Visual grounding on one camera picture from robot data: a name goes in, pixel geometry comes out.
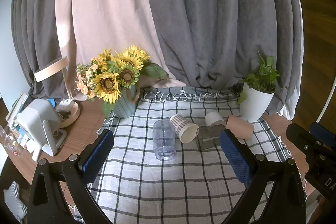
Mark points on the black white checked cloth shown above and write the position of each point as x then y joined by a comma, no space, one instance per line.
162,187

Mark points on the clear plastic cup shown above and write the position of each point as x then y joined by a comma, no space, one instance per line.
164,140

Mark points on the pink curtain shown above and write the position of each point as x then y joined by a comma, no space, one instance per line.
105,11

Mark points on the artificial sunflower bouquet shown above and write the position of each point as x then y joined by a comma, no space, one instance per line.
115,77

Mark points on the striped paper cup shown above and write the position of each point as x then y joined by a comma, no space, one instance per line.
182,128

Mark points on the grey curtain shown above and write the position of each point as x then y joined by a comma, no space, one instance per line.
218,24
34,29

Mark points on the white paper cup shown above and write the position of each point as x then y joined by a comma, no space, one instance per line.
214,119

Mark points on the white sheer curtain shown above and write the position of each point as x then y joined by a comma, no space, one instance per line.
287,109

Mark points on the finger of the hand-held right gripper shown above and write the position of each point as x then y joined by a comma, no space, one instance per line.
299,137
324,133

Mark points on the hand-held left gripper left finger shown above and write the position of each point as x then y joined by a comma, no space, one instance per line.
96,151

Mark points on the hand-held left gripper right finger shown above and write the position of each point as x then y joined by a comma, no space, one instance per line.
235,158

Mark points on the green leafy plant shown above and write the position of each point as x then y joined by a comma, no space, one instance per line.
265,77

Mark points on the white boxy device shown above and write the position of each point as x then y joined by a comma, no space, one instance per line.
36,121

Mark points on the pink paper cup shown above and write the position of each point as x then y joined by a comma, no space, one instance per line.
240,127

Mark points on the beige desk lamp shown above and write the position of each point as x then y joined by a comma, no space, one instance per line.
52,69

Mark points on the stack of books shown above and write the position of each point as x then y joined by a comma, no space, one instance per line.
17,108

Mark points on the striped cloth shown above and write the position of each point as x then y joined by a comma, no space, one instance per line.
14,200

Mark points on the blue-green ribbed vase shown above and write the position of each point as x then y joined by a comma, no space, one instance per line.
125,107

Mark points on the white plant pot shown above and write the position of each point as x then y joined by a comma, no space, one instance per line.
254,103

